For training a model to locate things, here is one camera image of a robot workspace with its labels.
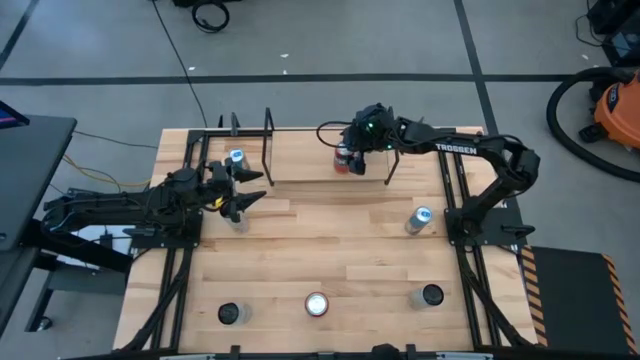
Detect black floor cable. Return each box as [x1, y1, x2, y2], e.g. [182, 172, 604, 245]
[149, 0, 209, 129]

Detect laptop screen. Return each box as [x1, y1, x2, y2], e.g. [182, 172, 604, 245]
[0, 99, 30, 130]

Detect orange shop vacuum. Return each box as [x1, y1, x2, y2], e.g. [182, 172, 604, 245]
[579, 69, 640, 151]
[545, 66, 640, 184]

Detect black equipment cart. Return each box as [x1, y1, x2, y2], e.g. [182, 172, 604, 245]
[574, 0, 640, 69]

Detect black desk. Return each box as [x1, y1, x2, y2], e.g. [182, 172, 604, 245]
[0, 113, 135, 336]

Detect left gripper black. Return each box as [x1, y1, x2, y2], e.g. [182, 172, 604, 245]
[201, 159, 268, 223]

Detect white Celsius Arctic Vibe can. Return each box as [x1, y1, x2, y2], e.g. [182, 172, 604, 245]
[216, 301, 253, 326]

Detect black aluminium table frame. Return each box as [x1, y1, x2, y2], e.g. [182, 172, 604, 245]
[113, 112, 544, 360]

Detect coiled black cable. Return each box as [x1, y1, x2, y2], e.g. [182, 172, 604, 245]
[191, 0, 231, 34]

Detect blue silver Red Bull can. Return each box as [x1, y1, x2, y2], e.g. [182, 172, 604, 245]
[403, 205, 434, 236]
[227, 148, 250, 171]

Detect yellow floor cable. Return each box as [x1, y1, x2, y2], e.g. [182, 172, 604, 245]
[62, 153, 153, 187]

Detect white box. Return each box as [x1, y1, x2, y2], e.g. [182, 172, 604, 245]
[64, 224, 136, 269]

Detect person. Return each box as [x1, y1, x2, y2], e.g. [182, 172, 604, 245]
[371, 342, 403, 360]

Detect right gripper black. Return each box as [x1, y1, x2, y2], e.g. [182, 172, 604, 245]
[343, 102, 402, 176]

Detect red Fanta can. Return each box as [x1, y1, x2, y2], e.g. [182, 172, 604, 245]
[304, 291, 331, 318]
[333, 142, 352, 175]

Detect black mat hazard stripes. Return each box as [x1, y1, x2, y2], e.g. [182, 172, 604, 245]
[517, 244, 640, 356]

